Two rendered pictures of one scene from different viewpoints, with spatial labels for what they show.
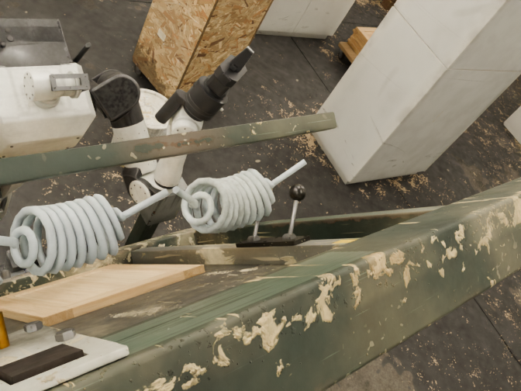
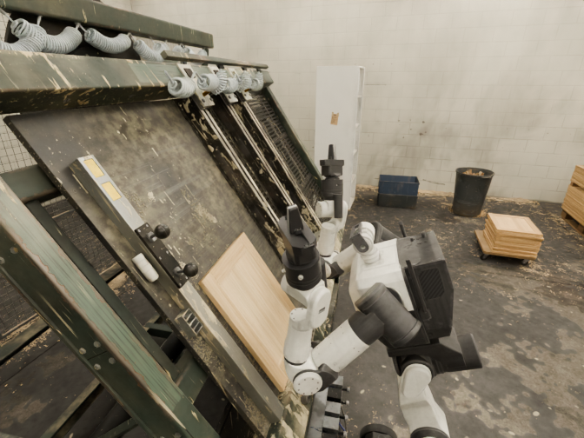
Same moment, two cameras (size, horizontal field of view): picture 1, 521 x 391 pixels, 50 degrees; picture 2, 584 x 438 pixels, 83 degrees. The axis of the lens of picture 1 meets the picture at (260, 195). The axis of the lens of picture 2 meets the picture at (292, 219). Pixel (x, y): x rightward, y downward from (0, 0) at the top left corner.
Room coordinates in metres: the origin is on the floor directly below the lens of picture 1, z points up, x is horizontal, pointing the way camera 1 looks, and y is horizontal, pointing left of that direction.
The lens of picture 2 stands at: (1.74, 0.03, 1.88)
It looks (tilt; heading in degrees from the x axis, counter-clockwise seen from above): 23 degrees down; 163
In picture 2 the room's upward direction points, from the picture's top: straight up
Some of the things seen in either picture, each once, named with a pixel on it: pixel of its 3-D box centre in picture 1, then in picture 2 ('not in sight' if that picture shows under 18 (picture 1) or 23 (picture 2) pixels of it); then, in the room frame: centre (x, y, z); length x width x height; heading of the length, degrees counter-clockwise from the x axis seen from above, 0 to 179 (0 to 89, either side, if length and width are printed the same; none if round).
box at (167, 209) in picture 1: (160, 195); not in sight; (1.32, 0.28, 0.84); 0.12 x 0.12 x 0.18; 60
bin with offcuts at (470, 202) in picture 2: not in sight; (470, 192); (-2.00, 3.96, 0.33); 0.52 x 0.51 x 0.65; 145
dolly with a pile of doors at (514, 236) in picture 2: not in sight; (504, 237); (-0.83, 3.38, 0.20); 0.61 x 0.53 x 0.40; 145
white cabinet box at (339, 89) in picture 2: not in sight; (337, 140); (-2.99, 2.21, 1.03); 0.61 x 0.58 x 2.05; 145
